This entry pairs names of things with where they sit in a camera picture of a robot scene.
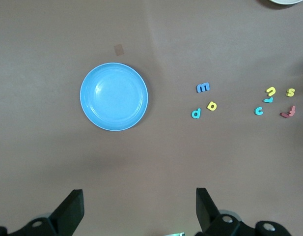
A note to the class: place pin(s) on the blue foam letter m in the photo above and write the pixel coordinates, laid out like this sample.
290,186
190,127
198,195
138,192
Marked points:
203,87

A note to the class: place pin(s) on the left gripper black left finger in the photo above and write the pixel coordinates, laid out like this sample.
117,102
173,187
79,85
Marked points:
67,216

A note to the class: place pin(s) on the yellow foam letter a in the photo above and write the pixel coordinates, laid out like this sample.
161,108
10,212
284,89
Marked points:
210,107

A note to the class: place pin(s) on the yellow foam letter u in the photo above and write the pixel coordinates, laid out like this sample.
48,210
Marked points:
271,90

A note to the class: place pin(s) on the brown tape patch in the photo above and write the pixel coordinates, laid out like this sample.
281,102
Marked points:
118,50

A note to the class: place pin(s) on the yellow foam letter s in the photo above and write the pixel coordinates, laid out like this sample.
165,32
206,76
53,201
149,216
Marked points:
290,92

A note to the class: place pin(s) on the teal foam letter c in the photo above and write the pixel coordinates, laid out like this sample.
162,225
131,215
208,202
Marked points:
256,110

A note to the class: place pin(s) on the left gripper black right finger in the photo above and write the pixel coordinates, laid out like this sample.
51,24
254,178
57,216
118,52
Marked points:
210,216

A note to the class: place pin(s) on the teal foam letter p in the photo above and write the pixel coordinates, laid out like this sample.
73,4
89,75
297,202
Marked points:
198,113

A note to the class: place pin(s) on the red foam letter f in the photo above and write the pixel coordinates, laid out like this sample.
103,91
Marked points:
287,114

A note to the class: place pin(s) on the blue plate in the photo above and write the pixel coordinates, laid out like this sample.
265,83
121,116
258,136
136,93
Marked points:
114,96

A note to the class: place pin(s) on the beige plate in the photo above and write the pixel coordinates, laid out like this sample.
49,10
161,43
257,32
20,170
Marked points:
286,1

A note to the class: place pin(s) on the teal foam letter l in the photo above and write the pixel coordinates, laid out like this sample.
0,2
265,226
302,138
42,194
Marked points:
268,100

